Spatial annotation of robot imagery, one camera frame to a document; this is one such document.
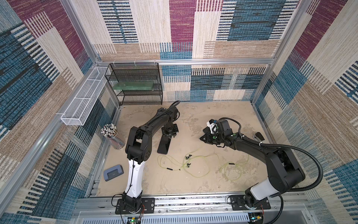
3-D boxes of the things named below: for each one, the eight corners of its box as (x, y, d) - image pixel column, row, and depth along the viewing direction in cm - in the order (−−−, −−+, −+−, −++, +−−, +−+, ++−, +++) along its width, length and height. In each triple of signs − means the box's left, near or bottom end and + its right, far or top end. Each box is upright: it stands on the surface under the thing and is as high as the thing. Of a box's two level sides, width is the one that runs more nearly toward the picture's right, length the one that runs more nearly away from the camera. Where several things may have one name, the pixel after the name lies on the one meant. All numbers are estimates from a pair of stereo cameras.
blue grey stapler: (106, 181, 84) (104, 179, 81) (105, 172, 87) (103, 170, 84) (123, 173, 87) (122, 171, 84) (122, 165, 90) (120, 163, 87)
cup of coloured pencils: (113, 150, 97) (99, 134, 82) (116, 140, 102) (104, 123, 86) (124, 150, 97) (112, 134, 82) (126, 140, 102) (116, 123, 86)
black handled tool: (257, 144, 99) (261, 139, 94) (251, 137, 103) (255, 132, 97) (260, 143, 100) (264, 138, 94) (254, 136, 103) (258, 131, 98)
